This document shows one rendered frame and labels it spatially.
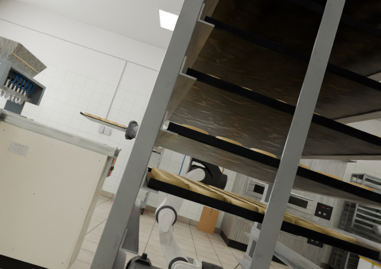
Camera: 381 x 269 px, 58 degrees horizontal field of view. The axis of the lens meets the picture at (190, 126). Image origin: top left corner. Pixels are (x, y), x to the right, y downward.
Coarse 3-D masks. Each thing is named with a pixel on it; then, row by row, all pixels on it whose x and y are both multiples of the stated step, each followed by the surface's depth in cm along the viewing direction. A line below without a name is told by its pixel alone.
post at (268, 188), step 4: (268, 184) 116; (268, 188) 115; (264, 192) 117; (268, 192) 115; (264, 196) 116; (268, 196) 115; (264, 200) 115; (268, 200) 115; (256, 224) 114; (260, 224) 114; (260, 228) 114; (252, 240) 113; (248, 244) 115; (252, 244) 113; (248, 248) 114; (252, 248) 113; (248, 252) 113; (252, 252) 113; (252, 256) 113
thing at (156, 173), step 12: (156, 168) 101; (168, 180) 55; (180, 180) 64; (192, 180) 108; (204, 192) 56; (216, 192) 63; (228, 192) 109; (240, 204) 57; (252, 204) 69; (264, 204) 93; (288, 216) 60; (312, 228) 58; (324, 228) 64; (348, 240) 58
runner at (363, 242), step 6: (288, 210) 95; (300, 216) 87; (312, 222) 81; (318, 222) 79; (330, 228) 74; (336, 228) 72; (348, 234) 67; (354, 234) 66; (360, 240) 64; (366, 240) 62; (366, 246) 61; (372, 246) 60; (378, 246) 59; (366, 258) 57
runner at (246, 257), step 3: (246, 255) 113; (237, 258) 114; (243, 258) 115; (246, 258) 112; (249, 258) 110; (240, 261) 112; (243, 261) 113; (246, 261) 112; (249, 261) 109; (243, 264) 108; (246, 264) 109; (249, 264) 108; (246, 267) 105
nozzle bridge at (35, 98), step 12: (0, 60) 198; (0, 72) 197; (12, 72) 225; (24, 72) 223; (0, 84) 197; (24, 84) 249; (36, 84) 253; (24, 96) 244; (36, 96) 263; (12, 108) 261
